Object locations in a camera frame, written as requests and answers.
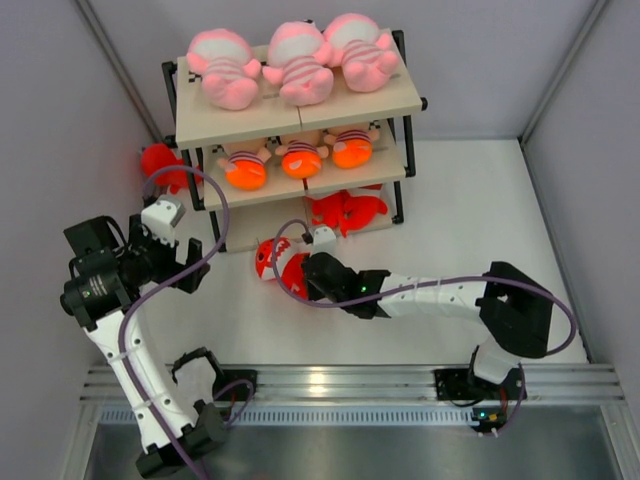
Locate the red shark plush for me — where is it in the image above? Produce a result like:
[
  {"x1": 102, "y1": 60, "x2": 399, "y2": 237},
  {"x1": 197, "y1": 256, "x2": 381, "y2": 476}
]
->
[
  {"x1": 306, "y1": 191, "x2": 347, "y2": 229},
  {"x1": 339, "y1": 184, "x2": 388, "y2": 237}
]

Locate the pink striped plush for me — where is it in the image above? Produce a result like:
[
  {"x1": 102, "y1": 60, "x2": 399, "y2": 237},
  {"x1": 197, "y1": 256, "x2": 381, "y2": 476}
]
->
[
  {"x1": 186, "y1": 28, "x2": 262, "y2": 111},
  {"x1": 262, "y1": 21, "x2": 334, "y2": 107}
]

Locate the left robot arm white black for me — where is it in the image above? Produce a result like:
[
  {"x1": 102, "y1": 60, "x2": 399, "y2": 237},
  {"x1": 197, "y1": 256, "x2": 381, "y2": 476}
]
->
[{"x1": 60, "y1": 201, "x2": 226, "y2": 479}]

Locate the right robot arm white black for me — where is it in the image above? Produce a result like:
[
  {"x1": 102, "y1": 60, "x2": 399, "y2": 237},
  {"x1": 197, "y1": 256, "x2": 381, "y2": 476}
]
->
[{"x1": 302, "y1": 253, "x2": 554, "y2": 406}]

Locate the beige three-tier shelf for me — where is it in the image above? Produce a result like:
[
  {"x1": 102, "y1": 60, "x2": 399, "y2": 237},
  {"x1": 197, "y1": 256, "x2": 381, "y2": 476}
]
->
[{"x1": 162, "y1": 57, "x2": 428, "y2": 252}]

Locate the pink plush right top shelf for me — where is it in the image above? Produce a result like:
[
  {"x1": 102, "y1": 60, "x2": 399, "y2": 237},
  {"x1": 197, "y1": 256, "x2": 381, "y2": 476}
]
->
[{"x1": 323, "y1": 13, "x2": 401, "y2": 93}]

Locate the orange doll left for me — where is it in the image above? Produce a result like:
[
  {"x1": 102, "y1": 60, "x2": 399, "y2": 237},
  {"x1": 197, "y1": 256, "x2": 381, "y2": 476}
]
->
[{"x1": 216, "y1": 148, "x2": 271, "y2": 191}]

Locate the orange doll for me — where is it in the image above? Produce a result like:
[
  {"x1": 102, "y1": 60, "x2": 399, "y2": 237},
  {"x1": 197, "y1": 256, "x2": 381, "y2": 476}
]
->
[
  {"x1": 275, "y1": 140, "x2": 329, "y2": 179},
  {"x1": 324, "y1": 129, "x2": 380, "y2": 169},
  {"x1": 216, "y1": 148, "x2": 271, "y2": 191}
]

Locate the orange doll middle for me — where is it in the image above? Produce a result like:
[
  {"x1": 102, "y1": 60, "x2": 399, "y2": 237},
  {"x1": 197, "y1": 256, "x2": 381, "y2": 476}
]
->
[{"x1": 275, "y1": 140, "x2": 329, "y2": 179}]

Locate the orange doll right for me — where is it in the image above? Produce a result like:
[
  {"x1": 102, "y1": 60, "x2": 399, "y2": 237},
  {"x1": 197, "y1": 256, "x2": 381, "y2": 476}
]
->
[{"x1": 324, "y1": 129, "x2": 380, "y2": 169}]

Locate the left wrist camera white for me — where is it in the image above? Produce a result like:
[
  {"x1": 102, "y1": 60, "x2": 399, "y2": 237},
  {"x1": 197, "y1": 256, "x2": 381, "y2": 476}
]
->
[{"x1": 141, "y1": 195, "x2": 186, "y2": 247}]

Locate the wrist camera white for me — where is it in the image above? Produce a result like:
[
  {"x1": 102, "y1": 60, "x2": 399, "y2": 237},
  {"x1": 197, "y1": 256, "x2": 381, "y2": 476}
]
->
[
  {"x1": 310, "y1": 226, "x2": 337, "y2": 255},
  {"x1": 141, "y1": 195, "x2": 186, "y2": 247}
]

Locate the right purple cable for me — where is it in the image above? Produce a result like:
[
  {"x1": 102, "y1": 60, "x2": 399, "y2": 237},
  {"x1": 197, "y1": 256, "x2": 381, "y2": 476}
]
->
[{"x1": 272, "y1": 218, "x2": 579, "y2": 356}]

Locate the slotted cable duct grey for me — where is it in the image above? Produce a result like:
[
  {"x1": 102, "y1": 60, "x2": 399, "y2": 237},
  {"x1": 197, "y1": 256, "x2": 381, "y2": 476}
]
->
[{"x1": 97, "y1": 403, "x2": 506, "y2": 429}]

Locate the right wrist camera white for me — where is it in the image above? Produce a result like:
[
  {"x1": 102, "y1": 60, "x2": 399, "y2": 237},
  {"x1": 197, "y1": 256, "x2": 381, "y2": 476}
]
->
[{"x1": 310, "y1": 226, "x2": 337, "y2": 255}]

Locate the aluminium rail base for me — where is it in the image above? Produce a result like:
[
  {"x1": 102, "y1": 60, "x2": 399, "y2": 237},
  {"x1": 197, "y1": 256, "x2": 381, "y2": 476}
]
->
[{"x1": 79, "y1": 363, "x2": 624, "y2": 404}]

